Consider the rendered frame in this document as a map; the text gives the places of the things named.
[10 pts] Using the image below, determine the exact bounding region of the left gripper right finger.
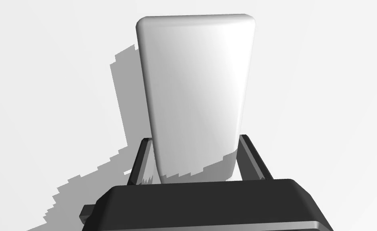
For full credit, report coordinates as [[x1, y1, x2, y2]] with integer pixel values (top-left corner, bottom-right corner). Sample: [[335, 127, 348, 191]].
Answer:
[[236, 134, 274, 181]]

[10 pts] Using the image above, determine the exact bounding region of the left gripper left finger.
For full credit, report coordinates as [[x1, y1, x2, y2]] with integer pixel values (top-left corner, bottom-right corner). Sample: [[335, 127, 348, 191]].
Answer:
[[127, 138, 161, 186]]

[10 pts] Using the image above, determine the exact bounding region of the white rounded handle bar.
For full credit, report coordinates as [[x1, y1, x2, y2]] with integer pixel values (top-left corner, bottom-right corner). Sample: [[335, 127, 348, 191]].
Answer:
[[135, 14, 257, 184]]

